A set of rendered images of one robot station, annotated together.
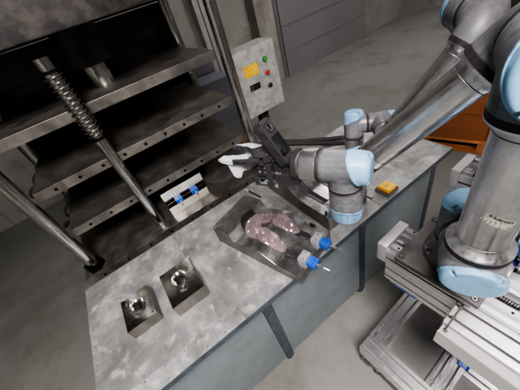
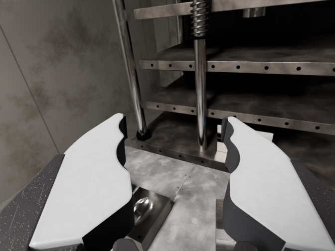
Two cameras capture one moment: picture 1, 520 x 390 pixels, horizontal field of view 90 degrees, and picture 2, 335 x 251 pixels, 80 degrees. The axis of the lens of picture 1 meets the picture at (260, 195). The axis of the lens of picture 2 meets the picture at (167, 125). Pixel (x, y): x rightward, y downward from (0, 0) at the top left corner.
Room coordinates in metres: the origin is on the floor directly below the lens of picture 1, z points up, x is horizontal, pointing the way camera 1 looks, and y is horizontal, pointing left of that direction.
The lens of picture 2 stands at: (0.55, -0.05, 1.51)
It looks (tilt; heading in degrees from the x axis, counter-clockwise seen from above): 29 degrees down; 55
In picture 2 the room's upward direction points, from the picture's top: 7 degrees counter-clockwise
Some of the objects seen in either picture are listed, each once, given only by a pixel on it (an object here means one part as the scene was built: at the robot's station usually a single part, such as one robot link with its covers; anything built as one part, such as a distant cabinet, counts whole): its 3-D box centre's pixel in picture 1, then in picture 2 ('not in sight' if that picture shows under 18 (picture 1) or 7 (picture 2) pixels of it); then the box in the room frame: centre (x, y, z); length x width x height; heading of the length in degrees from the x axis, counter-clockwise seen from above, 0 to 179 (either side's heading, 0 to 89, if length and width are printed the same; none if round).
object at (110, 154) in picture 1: (133, 185); (201, 99); (1.26, 0.63, 1.10); 0.05 x 0.05 x 1.30
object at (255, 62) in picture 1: (271, 148); not in sight; (1.79, -0.21, 0.74); 0.30 x 0.22 x 1.47; 113
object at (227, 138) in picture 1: (152, 159); (248, 91); (1.69, 0.63, 1.02); 1.10 x 0.74 x 0.05; 113
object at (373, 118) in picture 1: (381, 123); not in sight; (0.86, -0.54, 1.23); 0.11 x 0.11 x 0.08; 69
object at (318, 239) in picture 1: (327, 244); not in sight; (0.68, -0.21, 0.86); 0.13 x 0.05 x 0.05; 40
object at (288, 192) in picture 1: (311, 185); not in sight; (1.06, -0.28, 0.87); 0.50 x 0.26 x 0.14; 23
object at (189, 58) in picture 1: (106, 87); (257, 0); (1.70, 0.63, 1.52); 1.10 x 0.70 x 0.05; 113
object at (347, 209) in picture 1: (347, 195); not in sight; (0.45, -0.20, 1.34); 0.11 x 0.08 x 0.11; 141
